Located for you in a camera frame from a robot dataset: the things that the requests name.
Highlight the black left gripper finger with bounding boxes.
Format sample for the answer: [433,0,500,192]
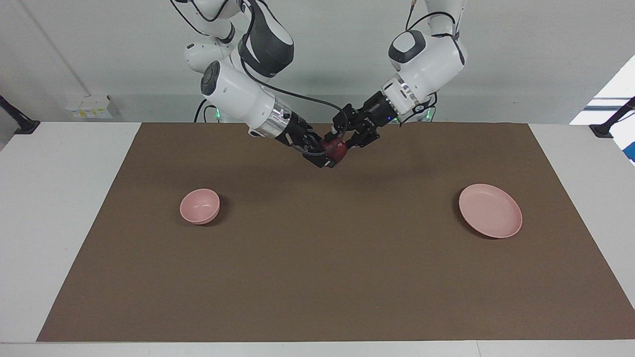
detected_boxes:
[331,104,356,143]
[346,129,381,150]

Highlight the dark red apple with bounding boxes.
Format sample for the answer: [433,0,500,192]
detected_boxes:
[320,138,347,163]

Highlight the pink bowl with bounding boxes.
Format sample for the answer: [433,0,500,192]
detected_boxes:
[180,188,221,225]

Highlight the pink plate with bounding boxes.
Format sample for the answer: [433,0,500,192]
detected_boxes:
[458,183,523,239]

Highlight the brown table mat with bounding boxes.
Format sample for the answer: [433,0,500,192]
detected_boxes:
[36,122,635,343]

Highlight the bright window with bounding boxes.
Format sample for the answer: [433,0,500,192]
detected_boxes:
[570,55,635,125]

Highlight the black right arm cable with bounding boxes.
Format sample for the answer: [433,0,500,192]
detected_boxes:
[169,0,348,129]

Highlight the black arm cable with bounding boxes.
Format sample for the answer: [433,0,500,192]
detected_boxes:
[397,0,467,127]
[169,0,348,129]

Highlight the black right base cables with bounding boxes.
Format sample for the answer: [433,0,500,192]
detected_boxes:
[193,98,220,123]

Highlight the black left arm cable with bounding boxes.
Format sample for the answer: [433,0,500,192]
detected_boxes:
[397,0,467,127]

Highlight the white wall socket box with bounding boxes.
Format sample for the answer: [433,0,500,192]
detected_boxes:
[64,95,114,119]

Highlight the black clamp mount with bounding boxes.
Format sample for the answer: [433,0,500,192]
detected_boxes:
[589,97,635,138]
[0,95,41,135]

